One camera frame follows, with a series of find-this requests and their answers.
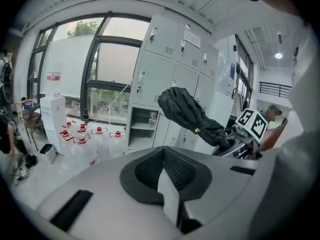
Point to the round ceiling lamp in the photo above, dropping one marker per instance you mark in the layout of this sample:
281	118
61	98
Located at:
278	55

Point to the cluster of red-capped water jugs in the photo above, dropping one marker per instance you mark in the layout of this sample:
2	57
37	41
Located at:
92	144

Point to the small clear bottle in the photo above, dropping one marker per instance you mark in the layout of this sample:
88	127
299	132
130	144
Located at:
152	121

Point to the white paper notice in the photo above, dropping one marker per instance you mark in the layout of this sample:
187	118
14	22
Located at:
192	38

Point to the black bottle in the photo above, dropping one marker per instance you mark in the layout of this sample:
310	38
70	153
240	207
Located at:
86	116

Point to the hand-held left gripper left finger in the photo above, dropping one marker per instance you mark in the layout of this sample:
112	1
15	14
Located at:
105	199

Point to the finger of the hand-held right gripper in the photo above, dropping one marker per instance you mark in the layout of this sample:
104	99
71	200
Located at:
228	150

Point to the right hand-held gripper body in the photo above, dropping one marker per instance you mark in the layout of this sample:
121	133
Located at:
252	124

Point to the blue poster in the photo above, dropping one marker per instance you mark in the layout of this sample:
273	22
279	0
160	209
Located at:
231	71

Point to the black window frame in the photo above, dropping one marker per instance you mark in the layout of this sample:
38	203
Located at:
92	59

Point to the white board panel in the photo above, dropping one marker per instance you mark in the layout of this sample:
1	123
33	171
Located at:
72	64

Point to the small grey trash bin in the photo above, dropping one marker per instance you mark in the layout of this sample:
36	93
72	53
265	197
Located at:
48	152

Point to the black railing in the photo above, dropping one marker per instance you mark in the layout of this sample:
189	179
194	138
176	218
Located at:
275	89

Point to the person's right forearm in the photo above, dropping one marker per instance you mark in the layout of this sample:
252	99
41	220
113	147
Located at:
273	137

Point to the black shoes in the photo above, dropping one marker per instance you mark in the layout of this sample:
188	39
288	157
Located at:
31	159

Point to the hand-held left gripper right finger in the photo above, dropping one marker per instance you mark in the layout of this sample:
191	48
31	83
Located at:
220	184

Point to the white power strip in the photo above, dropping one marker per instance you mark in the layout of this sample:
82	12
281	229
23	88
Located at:
22	174

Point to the black umbrella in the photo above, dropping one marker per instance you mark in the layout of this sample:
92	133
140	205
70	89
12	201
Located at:
185	109

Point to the white water dispenser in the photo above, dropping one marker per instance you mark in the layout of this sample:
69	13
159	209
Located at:
52	124

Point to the wooden chair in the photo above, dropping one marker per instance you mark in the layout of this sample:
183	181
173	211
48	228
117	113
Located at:
30	124

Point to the large red label water jug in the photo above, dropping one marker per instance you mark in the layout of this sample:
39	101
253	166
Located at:
52	79

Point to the grey metal locker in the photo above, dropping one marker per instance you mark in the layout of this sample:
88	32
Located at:
160	66

